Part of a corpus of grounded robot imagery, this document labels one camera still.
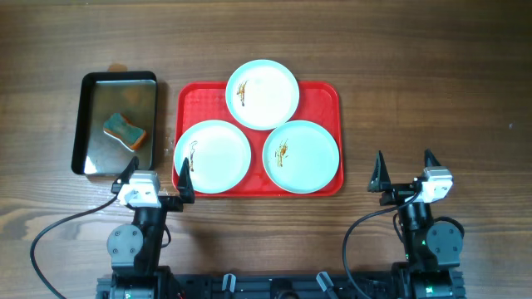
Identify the black metal baking pan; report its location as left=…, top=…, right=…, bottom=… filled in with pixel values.
left=71, top=71, right=158, bottom=175

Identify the white plate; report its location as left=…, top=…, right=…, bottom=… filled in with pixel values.
left=262, top=120, right=340, bottom=194
left=225, top=59, right=300, bottom=130
left=174, top=120, right=252, bottom=194

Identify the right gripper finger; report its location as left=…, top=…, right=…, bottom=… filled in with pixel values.
left=424, top=149, right=441, bottom=168
left=367, top=150, right=392, bottom=193

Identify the green and orange sponge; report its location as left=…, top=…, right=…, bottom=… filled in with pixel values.
left=103, top=113, right=147, bottom=152

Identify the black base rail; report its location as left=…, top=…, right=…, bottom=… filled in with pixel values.
left=96, top=272, right=466, bottom=299

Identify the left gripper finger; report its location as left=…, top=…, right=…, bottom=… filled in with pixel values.
left=177, top=158, right=195, bottom=203
left=111, top=156, right=139, bottom=194

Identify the white plate top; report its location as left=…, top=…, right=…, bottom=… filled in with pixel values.
left=225, top=59, right=300, bottom=130

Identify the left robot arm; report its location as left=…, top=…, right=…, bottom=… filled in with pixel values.
left=96, top=157, right=195, bottom=299

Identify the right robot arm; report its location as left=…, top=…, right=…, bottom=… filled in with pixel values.
left=367, top=149, right=466, bottom=299

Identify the red plastic tray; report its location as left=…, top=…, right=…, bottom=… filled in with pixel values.
left=175, top=81, right=342, bottom=198

